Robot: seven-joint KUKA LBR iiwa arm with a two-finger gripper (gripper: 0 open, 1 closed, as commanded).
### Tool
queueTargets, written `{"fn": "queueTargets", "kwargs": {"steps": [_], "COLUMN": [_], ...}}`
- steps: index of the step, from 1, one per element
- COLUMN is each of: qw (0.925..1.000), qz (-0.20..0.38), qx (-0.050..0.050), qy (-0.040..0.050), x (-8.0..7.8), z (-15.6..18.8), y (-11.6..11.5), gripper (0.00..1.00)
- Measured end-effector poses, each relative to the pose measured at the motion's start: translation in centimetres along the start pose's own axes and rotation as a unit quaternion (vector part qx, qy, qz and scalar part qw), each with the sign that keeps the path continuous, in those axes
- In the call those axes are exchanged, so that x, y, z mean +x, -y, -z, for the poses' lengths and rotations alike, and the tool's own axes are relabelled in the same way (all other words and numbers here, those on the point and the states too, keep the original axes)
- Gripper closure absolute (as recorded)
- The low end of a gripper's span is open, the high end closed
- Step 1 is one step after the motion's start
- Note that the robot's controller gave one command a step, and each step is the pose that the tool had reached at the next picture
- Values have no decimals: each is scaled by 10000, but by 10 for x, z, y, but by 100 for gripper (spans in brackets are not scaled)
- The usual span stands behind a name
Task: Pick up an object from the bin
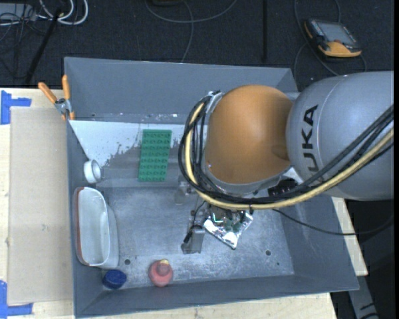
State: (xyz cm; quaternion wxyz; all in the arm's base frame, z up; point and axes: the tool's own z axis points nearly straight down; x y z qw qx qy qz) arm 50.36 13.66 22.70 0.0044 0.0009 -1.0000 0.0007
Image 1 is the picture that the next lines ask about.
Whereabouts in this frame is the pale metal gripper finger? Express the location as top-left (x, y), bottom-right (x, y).
top-left (180, 225), bottom-right (206, 255)
top-left (174, 175), bottom-right (196, 206)

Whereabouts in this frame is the silver foil packet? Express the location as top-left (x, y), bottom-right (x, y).
top-left (203, 217), bottom-right (253, 250)

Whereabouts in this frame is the grey metal bin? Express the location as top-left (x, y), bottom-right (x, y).
top-left (63, 56), bottom-right (360, 318)

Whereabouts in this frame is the green studded flat block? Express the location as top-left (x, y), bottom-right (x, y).
top-left (138, 129), bottom-right (173, 183)

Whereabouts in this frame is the red toy bottle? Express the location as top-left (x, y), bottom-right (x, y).
top-left (148, 259), bottom-right (174, 288)

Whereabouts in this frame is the blue round cap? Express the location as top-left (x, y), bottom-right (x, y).
top-left (102, 269), bottom-right (128, 290)

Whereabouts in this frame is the small white cup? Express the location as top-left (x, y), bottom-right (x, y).
top-left (83, 159), bottom-right (103, 184)

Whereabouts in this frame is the white dish with brown rim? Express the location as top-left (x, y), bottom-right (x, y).
top-left (73, 186), bottom-right (120, 268)

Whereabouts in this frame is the pale cardboard board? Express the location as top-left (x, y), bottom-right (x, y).
top-left (7, 107), bottom-right (74, 306)

